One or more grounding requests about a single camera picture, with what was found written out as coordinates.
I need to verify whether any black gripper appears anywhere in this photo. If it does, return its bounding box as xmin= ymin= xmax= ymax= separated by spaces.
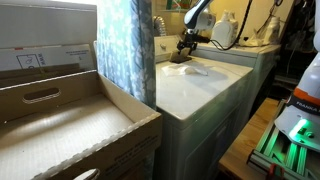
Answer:
xmin=176 ymin=28 xmax=202 ymax=57

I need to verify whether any white neighbouring laundry machine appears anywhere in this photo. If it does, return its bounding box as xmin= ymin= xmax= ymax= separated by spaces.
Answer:
xmin=190 ymin=42 xmax=282 ymax=118

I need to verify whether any white crumpled cloth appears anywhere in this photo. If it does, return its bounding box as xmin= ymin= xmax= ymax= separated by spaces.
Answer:
xmin=161 ymin=63 xmax=209 ymax=77

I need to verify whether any large white detergent bottle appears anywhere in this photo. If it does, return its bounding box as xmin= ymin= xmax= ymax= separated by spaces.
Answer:
xmin=210 ymin=9 xmax=240 ymax=48

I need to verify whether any blue floral curtain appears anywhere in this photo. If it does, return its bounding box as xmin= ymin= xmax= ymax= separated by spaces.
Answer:
xmin=95 ymin=0 xmax=157 ymax=110

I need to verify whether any white rag pile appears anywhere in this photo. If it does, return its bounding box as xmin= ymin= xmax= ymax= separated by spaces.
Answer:
xmin=238 ymin=34 xmax=265 ymax=48

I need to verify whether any small white detergent bottle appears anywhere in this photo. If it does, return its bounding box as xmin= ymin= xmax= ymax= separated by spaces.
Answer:
xmin=262 ymin=16 xmax=281 ymax=46

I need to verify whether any wooden table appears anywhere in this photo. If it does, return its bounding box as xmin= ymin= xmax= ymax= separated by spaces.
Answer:
xmin=218 ymin=97 xmax=282 ymax=180

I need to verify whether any white printed flat carton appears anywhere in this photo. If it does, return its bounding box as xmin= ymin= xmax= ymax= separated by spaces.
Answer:
xmin=0 ymin=43 xmax=97 ymax=73

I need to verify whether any large open brown cardboard box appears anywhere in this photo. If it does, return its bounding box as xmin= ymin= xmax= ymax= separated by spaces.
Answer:
xmin=0 ymin=69 xmax=163 ymax=180

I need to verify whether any silver flexible duct hose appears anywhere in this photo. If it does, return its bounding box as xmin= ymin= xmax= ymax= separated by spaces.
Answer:
xmin=152 ymin=15 xmax=168 ymax=37

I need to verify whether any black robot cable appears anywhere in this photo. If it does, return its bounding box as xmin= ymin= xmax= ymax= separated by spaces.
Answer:
xmin=199 ymin=0 xmax=254 ymax=52

